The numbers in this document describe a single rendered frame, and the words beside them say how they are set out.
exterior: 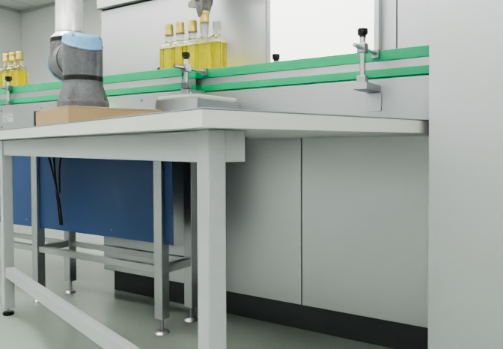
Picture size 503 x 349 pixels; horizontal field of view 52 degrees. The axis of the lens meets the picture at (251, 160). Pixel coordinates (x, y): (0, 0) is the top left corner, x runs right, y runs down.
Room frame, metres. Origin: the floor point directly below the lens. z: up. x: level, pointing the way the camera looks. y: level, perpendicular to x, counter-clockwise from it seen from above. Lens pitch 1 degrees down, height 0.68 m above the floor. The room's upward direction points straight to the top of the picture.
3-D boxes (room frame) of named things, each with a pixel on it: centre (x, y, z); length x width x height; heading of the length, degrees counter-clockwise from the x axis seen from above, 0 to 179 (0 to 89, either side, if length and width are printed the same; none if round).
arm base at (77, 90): (1.57, 0.51, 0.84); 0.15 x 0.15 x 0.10
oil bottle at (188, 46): (1.98, 0.22, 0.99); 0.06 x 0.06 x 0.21; 57
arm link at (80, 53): (1.57, 0.51, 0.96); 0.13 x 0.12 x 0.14; 35
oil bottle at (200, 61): (1.95, 0.17, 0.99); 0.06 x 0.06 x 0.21; 56
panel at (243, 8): (1.96, -0.05, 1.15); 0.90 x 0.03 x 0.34; 57
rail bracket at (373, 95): (1.47, -0.32, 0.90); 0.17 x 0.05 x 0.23; 147
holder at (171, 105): (1.70, 0.16, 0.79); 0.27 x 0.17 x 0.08; 147
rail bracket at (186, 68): (1.82, 0.21, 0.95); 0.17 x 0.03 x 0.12; 147
